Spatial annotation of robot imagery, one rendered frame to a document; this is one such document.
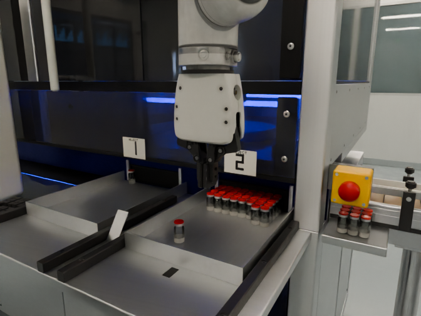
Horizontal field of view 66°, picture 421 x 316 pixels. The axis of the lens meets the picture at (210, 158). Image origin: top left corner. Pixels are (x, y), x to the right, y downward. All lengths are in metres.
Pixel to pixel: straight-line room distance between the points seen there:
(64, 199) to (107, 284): 0.45
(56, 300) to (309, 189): 1.18
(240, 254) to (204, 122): 0.30
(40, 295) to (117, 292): 1.12
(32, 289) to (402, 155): 4.81
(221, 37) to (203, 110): 0.10
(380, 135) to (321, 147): 4.64
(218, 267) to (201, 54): 0.34
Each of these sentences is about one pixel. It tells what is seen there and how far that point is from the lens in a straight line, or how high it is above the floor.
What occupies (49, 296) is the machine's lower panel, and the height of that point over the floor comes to 0.33.
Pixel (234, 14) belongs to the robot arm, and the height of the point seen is 1.28.
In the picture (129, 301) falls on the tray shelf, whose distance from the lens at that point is 0.56.
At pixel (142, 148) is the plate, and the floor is 1.02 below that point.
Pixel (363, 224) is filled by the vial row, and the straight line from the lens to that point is 0.78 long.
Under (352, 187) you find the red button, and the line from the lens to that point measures 0.69.
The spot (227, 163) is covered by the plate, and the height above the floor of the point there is 1.01.
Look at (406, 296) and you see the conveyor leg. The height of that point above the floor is 0.70.
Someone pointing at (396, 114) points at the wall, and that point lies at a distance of 5.31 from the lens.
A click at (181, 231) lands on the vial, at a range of 0.68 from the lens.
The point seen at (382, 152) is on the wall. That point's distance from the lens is 5.39.
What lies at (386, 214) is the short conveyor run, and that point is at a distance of 0.85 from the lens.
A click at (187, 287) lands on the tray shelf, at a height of 0.88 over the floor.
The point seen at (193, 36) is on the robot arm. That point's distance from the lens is 0.45.
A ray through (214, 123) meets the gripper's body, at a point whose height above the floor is 1.15.
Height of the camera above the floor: 1.21
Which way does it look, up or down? 13 degrees down
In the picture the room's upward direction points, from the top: straight up
